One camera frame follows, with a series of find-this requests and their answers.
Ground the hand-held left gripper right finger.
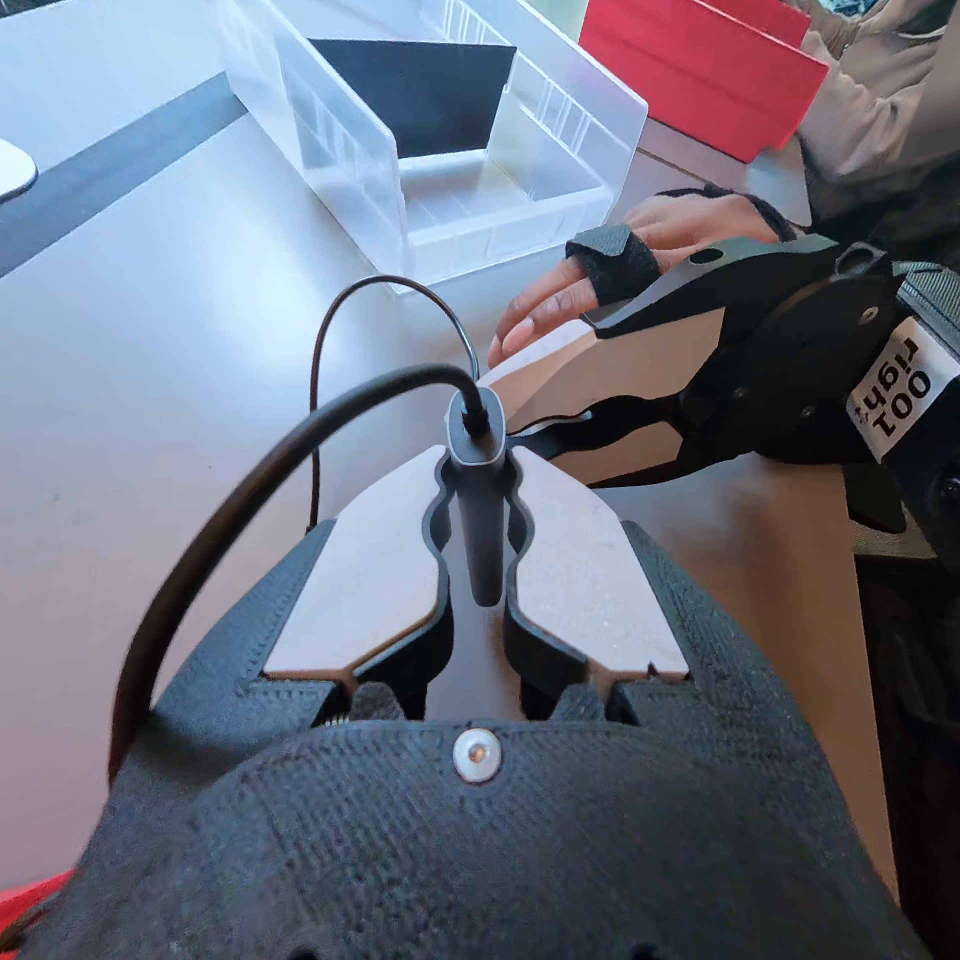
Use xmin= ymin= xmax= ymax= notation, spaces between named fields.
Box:
xmin=504 ymin=446 xmax=691 ymax=714

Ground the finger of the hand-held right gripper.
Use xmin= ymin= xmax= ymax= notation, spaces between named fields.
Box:
xmin=513 ymin=416 xmax=702 ymax=492
xmin=487 ymin=313 xmax=725 ymax=444

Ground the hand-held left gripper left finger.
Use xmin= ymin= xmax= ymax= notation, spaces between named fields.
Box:
xmin=262 ymin=444 xmax=455 ymax=702

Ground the dark oval usb hub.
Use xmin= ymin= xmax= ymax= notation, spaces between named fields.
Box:
xmin=446 ymin=386 xmax=510 ymax=607

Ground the thick black usb cable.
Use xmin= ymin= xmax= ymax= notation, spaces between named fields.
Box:
xmin=107 ymin=363 xmax=492 ymax=785

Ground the clear plastic bin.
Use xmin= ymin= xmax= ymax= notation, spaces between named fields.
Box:
xmin=216 ymin=0 xmax=650 ymax=299

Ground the red plastic bin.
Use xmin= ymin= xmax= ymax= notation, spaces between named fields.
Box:
xmin=579 ymin=0 xmax=830 ymax=164
xmin=0 ymin=870 xmax=76 ymax=927

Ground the person's right hand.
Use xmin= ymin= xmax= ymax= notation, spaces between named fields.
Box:
xmin=487 ymin=187 xmax=800 ymax=370

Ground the black divider panel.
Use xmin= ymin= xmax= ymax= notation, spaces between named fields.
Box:
xmin=307 ymin=37 xmax=519 ymax=160

